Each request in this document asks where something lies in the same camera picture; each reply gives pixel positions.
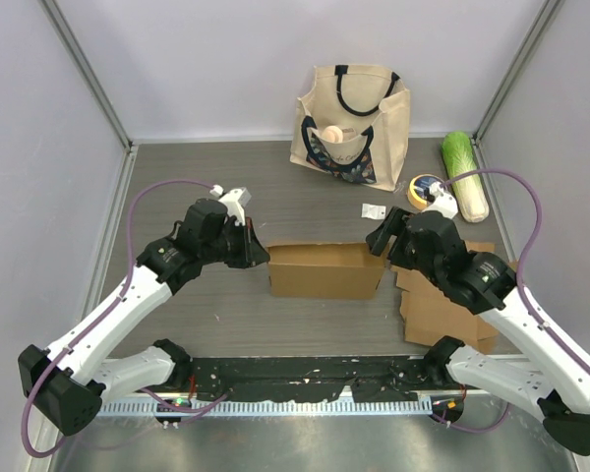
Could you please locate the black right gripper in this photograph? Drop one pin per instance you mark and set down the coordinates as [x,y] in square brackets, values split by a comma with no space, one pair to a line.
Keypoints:
[379,238]

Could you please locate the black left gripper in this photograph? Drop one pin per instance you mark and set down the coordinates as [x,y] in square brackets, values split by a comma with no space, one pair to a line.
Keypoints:
[252,252]

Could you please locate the large cardboard box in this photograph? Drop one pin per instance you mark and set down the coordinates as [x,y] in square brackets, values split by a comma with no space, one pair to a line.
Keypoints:
[336,271]

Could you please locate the small cardboard box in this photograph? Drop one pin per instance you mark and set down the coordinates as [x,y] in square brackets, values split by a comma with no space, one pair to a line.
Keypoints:
[428,315]

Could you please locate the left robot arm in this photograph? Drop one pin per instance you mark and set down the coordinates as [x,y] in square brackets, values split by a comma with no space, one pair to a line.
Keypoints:
[74,376]

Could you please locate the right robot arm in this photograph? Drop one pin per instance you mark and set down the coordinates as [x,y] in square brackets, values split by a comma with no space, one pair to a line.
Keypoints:
[557,392]

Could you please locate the small white packet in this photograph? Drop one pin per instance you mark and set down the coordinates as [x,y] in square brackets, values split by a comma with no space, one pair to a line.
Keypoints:
[374,212]

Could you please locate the yellow tape roll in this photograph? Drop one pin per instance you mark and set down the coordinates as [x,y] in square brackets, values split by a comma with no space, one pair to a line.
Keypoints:
[418,187]

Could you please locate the wooden ball in bag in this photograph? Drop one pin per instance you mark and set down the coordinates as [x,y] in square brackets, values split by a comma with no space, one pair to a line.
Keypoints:
[332,134]

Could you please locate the green plush cabbage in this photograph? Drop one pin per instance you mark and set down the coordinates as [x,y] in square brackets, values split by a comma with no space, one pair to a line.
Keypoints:
[458,158]

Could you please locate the beige canvas tote bag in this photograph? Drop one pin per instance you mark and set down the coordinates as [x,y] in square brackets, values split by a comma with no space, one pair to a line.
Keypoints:
[371,105]

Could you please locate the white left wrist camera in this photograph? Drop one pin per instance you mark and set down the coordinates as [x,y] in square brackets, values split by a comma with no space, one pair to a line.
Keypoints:
[235,201]

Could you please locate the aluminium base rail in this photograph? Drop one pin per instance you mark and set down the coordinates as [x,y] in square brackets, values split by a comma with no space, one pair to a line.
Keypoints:
[125,376]

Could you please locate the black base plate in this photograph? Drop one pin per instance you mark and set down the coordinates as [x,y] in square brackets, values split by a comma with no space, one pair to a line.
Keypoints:
[315,379]

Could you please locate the white slotted cable duct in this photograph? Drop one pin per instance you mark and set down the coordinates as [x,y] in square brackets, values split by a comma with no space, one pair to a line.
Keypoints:
[140,406]

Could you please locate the right aluminium frame post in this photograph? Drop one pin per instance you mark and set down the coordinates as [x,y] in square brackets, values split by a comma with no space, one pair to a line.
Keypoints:
[531,40]

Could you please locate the aluminium frame post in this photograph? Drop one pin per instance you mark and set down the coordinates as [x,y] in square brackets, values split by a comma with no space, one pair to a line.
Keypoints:
[64,31]
[531,40]

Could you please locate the left aluminium frame post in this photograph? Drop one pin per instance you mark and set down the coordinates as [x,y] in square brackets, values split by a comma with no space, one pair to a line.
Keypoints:
[64,31]

